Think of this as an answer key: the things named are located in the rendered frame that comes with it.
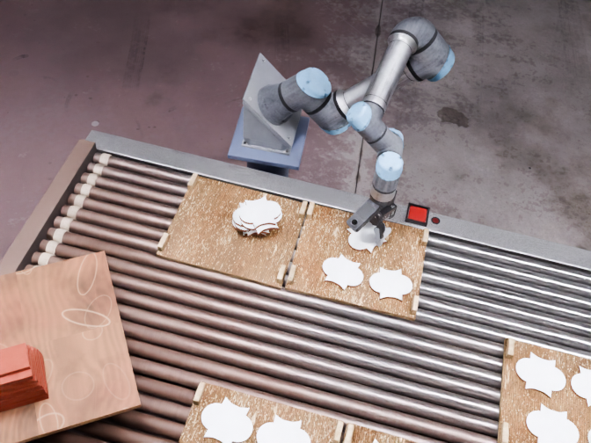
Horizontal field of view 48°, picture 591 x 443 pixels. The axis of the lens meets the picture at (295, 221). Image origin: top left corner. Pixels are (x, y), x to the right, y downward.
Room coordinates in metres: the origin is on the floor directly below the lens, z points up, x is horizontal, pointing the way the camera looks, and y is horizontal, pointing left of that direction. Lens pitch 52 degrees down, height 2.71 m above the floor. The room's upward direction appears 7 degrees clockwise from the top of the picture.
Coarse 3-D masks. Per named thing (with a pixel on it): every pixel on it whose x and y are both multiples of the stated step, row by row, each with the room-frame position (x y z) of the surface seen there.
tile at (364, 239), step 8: (368, 224) 1.37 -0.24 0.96; (352, 232) 1.33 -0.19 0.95; (360, 232) 1.34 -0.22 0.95; (368, 232) 1.34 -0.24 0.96; (352, 240) 1.30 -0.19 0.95; (360, 240) 1.31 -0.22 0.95; (368, 240) 1.31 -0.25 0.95; (384, 240) 1.31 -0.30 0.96; (352, 248) 1.28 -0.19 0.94; (360, 248) 1.28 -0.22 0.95; (368, 248) 1.28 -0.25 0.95
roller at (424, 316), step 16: (64, 224) 1.25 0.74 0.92; (80, 224) 1.26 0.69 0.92; (112, 240) 1.22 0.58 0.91; (128, 240) 1.22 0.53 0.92; (144, 240) 1.22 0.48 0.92; (416, 320) 1.06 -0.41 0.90; (432, 320) 1.06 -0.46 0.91; (448, 320) 1.07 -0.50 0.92; (464, 320) 1.08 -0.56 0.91; (480, 336) 1.03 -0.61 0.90; (496, 336) 1.03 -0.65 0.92; (512, 336) 1.04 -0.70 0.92; (576, 352) 1.01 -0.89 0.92
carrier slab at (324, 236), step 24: (312, 216) 1.39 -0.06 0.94; (336, 216) 1.40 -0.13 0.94; (312, 240) 1.29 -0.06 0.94; (336, 240) 1.31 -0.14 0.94; (408, 240) 1.34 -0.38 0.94; (312, 264) 1.20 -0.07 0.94; (384, 264) 1.24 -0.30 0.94; (408, 264) 1.25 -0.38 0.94; (288, 288) 1.10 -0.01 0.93; (312, 288) 1.11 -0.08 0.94; (336, 288) 1.12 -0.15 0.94; (360, 288) 1.13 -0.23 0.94; (384, 312) 1.06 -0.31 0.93; (408, 312) 1.07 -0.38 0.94
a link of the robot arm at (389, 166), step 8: (392, 152) 1.37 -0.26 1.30; (376, 160) 1.38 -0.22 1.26; (384, 160) 1.34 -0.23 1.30; (392, 160) 1.34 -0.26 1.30; (400, 160) 1.35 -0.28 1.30; (376, 168) 1.33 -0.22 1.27; (384, 168) 1.31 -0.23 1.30; (392, 168) 1.31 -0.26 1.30; (400, 168) 1.32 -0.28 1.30; (376, 176) 1.32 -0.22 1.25; (384, 176) 1.31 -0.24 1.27; (392, 176) 1.31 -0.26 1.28; (376, 184) 1.32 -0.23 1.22; (384, 184) 1.31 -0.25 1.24; (392, 184) 1.31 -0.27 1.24; (384, 192) 1.31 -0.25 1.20
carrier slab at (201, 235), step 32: (192, 192) 1.43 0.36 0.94; (224, 192) 1.45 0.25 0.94; (256, 192) 1.47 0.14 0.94; (192, 224) 1.30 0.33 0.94; (224, 224) 1.31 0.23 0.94; (288, 224) 1.35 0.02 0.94; (160, 256) 1.16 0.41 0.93; (192, 256) 1.18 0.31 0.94; (224, 256) 1.19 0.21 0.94; (256, 256) 1.21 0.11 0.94; (288, 256) 1.22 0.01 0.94
